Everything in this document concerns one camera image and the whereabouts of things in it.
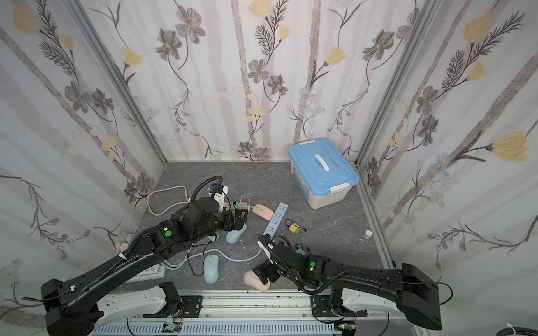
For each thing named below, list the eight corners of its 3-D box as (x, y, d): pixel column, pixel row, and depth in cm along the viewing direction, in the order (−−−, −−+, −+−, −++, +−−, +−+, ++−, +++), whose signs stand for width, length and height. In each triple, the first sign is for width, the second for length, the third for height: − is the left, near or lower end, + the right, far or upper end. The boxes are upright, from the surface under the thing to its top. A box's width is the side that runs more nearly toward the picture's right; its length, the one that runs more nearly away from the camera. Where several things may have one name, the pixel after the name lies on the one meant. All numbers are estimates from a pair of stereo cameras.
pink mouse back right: (251, 211, 101) (250, 209, 100) (257, 203, 104) (257, 201, 103) (269, 222, 98) (269, 220, 96) (275, 214, 100) (275, 212, 99)
